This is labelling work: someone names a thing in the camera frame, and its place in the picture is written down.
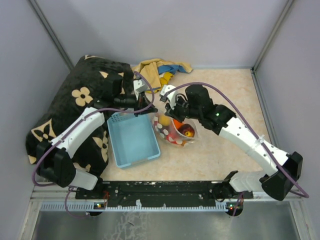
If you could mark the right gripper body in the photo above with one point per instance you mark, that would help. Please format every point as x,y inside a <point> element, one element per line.
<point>182,109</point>

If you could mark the yellow blue crumpled cloth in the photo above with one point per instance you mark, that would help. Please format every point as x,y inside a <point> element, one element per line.
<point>158,72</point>

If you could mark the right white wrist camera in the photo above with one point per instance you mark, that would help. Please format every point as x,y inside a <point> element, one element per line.
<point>168,94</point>

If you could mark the orange tangerine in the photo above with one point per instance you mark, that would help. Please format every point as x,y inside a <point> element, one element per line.
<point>177,124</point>

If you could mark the light blue plastic basket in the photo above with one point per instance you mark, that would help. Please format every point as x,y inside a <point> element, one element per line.
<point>133,139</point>

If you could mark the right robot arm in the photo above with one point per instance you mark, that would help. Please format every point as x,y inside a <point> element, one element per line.
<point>280,170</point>

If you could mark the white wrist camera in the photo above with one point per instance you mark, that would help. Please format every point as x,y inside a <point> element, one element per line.
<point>139,86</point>
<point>168,94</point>

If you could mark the red pear shaped fruit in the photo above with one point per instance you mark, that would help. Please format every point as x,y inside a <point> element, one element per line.
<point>173,138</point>

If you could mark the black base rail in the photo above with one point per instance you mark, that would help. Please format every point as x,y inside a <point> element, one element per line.
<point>169,194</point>

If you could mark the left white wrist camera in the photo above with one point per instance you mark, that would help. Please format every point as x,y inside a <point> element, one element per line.
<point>139,86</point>

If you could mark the clear zip top bag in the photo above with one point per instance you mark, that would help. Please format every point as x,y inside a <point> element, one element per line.
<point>163,131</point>

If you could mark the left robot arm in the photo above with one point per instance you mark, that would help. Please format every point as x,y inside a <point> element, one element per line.
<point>54,160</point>

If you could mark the dark red apple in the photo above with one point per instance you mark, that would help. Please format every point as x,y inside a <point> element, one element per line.
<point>187,130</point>

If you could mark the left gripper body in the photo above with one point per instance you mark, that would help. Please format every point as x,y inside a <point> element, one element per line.
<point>130,101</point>

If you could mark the yellow peach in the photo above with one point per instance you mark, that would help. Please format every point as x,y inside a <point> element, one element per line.
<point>164,120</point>

